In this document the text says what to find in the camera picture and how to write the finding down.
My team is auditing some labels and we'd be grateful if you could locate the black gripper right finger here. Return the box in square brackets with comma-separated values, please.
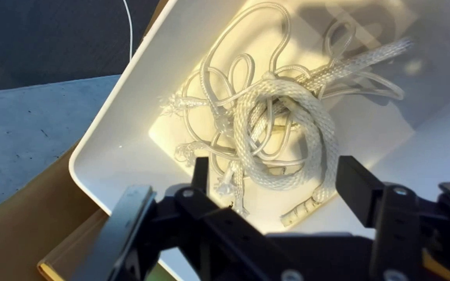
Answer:
[336, 156, 385, 228]

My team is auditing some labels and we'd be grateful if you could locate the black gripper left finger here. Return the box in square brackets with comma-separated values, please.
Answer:
[191, 158, 210, 192]

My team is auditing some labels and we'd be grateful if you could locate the thick white braided rope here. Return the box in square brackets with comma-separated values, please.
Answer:
[214, 36, 414, 228]

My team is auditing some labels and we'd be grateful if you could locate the thin white cord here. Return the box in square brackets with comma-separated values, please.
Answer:
[161, 0, 407, 173]

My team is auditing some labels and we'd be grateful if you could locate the white plastic basket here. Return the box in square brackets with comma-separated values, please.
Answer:
[67, 0, 450, 281]

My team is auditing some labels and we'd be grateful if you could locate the yellow green book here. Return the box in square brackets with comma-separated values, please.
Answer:
[38, 211, 108, 281]

